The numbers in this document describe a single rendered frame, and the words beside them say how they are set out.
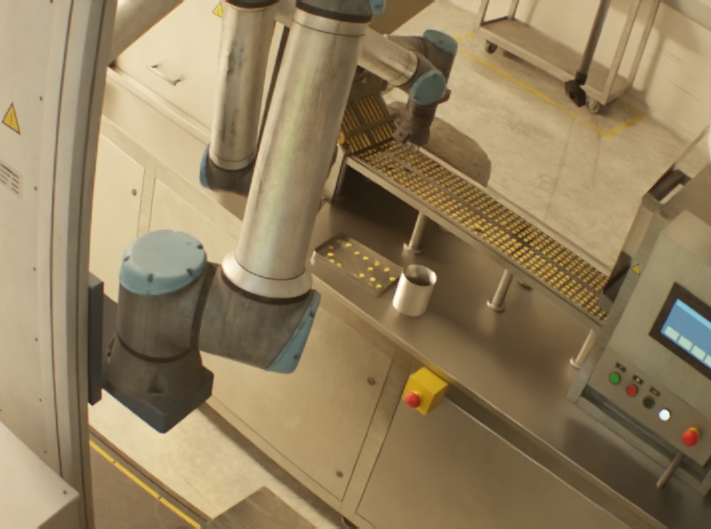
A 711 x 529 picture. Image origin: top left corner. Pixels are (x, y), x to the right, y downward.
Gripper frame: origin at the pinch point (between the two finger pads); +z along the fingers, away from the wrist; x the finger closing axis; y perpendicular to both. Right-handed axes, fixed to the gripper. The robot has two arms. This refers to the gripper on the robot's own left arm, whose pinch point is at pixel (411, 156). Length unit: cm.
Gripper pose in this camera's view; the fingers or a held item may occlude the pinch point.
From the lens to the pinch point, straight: 241.9
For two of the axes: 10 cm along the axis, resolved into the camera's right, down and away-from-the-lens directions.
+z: -2.2, 7.7, 5.9
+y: -6.3, 3.5, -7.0
